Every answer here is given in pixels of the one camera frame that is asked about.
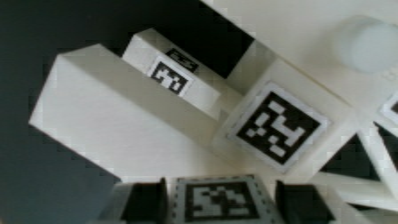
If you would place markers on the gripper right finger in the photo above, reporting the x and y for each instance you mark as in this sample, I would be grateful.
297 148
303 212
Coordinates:
301 204

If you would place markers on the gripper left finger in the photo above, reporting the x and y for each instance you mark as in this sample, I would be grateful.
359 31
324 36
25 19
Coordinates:
137 204

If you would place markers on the white tagged cube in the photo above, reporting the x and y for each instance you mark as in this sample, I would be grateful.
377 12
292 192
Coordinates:
223 200

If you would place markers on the white chair back frame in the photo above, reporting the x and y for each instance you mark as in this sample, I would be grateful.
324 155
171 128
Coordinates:
334 38

